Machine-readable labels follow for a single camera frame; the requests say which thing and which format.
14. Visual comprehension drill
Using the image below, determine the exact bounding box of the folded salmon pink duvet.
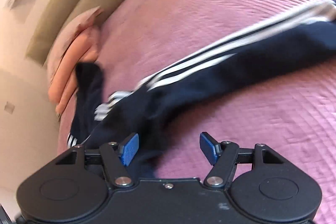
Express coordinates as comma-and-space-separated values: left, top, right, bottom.
47, 26, 100, 115

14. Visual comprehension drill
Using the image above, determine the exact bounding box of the pink quilted bedspread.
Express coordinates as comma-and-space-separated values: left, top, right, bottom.
56, 0, 336, 224

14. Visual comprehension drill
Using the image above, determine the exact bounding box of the floral lilac pillow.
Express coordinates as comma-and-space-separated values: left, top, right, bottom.
47, 6, 102, 83

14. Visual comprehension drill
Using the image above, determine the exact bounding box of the navy striped track garment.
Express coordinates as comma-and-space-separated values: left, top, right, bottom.
67, 0, 335, 178

